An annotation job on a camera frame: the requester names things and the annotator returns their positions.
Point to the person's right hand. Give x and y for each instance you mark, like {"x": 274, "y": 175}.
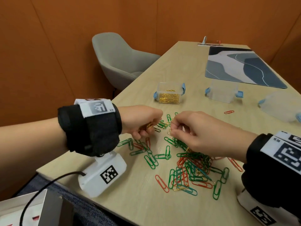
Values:
{"x": 211, "y": 136}

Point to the pile of colored paper clips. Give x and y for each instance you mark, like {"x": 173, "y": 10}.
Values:
{"x": 195, "y": 167}

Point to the grey white box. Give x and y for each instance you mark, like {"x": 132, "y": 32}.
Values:
{"x": 14, "y": 209}

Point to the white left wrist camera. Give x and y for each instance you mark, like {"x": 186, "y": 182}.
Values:
{"x": 94, "y": 183}

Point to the person's left hand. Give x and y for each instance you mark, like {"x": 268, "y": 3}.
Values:
{"x": 136, "y": 117}

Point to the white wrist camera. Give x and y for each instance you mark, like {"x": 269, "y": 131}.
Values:
{"x": 247, "y": 204}
{"x": 94, "y": 183}

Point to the handful of gold paper clips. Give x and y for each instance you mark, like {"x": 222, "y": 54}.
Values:
{"x": 148, "y": 126}

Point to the person's left forearm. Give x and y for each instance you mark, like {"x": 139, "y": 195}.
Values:
{"x": 30, "y": 150}

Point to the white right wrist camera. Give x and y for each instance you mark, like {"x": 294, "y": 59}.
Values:
{"x": 247, "y": 204}

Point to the white left marker band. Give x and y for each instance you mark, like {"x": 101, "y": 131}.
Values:
{"x": 85, "y": 110}

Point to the blue patterned desk mat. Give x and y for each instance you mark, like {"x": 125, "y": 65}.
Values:
{"x": 244, "y": 68}

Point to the white marker band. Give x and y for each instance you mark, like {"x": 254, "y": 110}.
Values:
{"x": 270, "y": 148}
{"x": 85, "y": 110}

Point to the grey shell chair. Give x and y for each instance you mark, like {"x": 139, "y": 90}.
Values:
{"x": 117, "y": 58}

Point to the white right marker band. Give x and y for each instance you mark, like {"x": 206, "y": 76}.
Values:
{"x": 270, "y": 148}

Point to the transparent box with blue latches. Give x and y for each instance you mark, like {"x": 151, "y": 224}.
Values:
{"x": 279, "y": 107}
{"x": 169, "y": 87}
{"x": 222, "y": 92}

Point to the sorted heap of gold clips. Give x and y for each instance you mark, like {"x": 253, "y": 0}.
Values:
{"x": 169, "y": 98}

